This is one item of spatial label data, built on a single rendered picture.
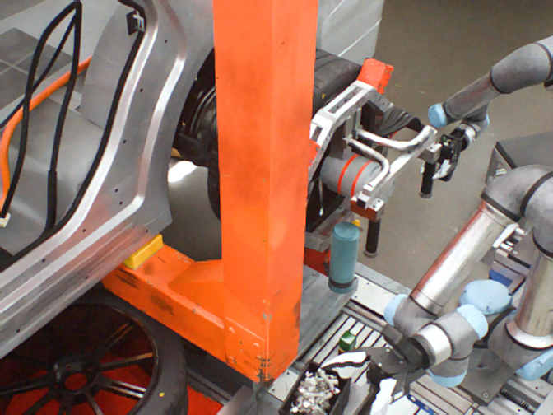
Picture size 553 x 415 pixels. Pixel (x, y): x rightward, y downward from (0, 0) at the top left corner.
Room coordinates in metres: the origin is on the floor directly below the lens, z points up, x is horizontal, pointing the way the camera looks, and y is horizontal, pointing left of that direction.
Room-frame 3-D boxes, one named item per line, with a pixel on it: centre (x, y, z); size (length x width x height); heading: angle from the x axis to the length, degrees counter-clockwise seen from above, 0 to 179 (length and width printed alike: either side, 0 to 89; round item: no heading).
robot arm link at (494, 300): (1.40, -0.52, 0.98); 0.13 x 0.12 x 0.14; 36
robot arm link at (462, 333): (1.14, -0.38, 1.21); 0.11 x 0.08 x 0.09; 126
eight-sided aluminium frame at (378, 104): (2.10, -0.19, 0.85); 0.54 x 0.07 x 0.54; 145
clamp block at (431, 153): (2.12, -0.46, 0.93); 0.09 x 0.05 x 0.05; 55
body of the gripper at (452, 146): (2.22, -0.56, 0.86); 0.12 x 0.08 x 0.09; 145
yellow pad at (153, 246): (1.88, 0.45, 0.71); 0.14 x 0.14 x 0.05; 55
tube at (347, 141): (1.95, -0.24, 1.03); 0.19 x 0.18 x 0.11; 55
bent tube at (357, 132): (2.11, -0.35, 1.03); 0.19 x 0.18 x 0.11; 55
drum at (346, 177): (2.06, -0.25, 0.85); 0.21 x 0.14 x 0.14; 55
